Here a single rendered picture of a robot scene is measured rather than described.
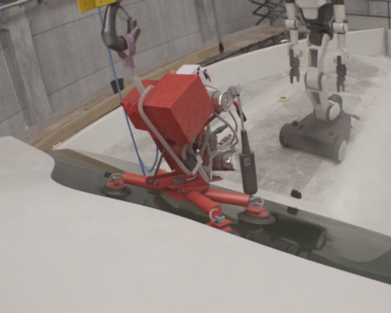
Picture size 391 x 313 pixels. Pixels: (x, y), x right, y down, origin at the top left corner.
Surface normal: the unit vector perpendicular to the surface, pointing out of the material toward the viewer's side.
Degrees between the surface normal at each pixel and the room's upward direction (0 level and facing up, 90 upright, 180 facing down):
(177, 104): 90
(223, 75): 90
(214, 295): 21
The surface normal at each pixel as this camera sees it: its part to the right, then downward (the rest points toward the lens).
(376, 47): 0.23, 0.44
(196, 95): 0.78, 0.18
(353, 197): 0.06, -0.77
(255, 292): 0.08, -0.97
